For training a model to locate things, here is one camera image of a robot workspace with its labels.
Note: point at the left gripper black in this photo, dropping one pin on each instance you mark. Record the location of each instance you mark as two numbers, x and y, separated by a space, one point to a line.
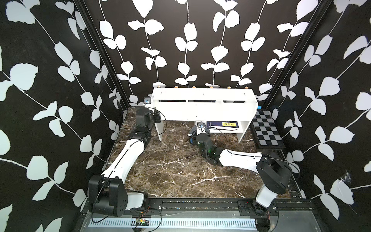
156 115

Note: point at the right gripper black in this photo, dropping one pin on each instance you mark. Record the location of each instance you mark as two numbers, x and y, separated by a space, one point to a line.
195 139

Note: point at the white wooden bookshelf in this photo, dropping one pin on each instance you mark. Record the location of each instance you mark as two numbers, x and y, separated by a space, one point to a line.
202 104

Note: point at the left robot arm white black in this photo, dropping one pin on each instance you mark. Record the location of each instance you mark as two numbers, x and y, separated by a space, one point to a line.
107 194

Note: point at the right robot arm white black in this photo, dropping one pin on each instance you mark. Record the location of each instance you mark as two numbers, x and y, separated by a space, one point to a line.
274 172

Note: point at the blue book yellow label top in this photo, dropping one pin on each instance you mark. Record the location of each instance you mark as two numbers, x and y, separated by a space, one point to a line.
223 125

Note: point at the black white checkerboard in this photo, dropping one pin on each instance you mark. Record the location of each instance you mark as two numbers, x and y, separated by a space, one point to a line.
264 132

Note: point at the small green circuit board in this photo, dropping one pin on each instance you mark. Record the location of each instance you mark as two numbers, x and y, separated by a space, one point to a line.
141 222

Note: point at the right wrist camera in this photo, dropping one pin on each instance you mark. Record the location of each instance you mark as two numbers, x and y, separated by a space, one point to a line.
201 125

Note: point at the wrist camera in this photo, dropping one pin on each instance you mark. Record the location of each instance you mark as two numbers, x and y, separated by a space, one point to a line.
147 100
201 125

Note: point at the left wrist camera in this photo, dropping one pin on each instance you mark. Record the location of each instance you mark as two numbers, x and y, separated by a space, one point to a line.
147 100

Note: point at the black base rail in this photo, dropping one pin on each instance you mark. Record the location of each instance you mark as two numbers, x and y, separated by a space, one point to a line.
243 206

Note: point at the white perforated cable strip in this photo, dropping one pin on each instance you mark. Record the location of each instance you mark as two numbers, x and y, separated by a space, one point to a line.
184 223

